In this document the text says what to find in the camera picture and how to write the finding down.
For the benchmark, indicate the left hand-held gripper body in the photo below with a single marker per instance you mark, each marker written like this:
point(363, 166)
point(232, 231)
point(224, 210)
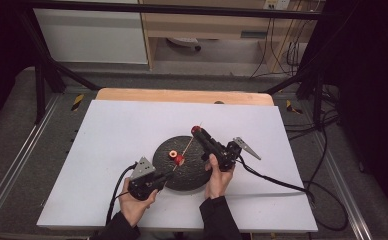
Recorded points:
point(142, 183)

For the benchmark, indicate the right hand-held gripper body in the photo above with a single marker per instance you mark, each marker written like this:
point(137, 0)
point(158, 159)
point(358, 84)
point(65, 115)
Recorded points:
point(228, 155)

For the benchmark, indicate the red cored hawthorn fruit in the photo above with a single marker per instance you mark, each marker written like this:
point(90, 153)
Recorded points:
point(196, 129)
point(173, 153)
point(179, 160)

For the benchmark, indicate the thin wooden skewer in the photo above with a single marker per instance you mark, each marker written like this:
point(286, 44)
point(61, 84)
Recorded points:
point(186, 151)

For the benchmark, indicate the black round stone plate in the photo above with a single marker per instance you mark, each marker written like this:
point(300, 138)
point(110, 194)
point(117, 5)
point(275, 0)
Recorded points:
point(188, 176)

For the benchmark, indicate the person's left hand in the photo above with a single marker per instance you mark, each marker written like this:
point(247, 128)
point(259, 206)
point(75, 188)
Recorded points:
point(133, 208)

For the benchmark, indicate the person's right hand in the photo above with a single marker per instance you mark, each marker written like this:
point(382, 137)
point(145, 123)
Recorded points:
point(219, 181)

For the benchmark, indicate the wooden table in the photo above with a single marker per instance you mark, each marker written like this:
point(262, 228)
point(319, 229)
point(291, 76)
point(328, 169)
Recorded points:
point(182, 96)

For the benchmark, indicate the white board sheet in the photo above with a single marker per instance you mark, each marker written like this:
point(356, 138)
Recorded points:
point(108, 140)

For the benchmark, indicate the white chair base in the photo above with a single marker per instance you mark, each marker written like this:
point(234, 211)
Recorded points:
point(183, 41)

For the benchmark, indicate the light wooden desk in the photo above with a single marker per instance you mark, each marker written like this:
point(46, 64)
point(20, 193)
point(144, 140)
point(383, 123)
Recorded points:
point(208, 28)

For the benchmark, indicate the white power strip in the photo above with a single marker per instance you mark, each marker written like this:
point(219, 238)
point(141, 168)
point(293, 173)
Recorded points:
point(277, 4)

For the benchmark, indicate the white cabinet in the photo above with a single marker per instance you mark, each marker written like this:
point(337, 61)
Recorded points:
point(88, 36)

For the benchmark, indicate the black curtain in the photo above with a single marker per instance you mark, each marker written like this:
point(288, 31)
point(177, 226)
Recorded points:
point(2, 50)
point(372, 83)

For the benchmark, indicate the aluminium rail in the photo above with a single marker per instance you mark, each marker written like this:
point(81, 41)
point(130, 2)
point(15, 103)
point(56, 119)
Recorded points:
point(18, 160)
point(343, 186)

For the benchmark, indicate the black metal frame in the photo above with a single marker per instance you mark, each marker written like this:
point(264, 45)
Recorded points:
point(182, 8)

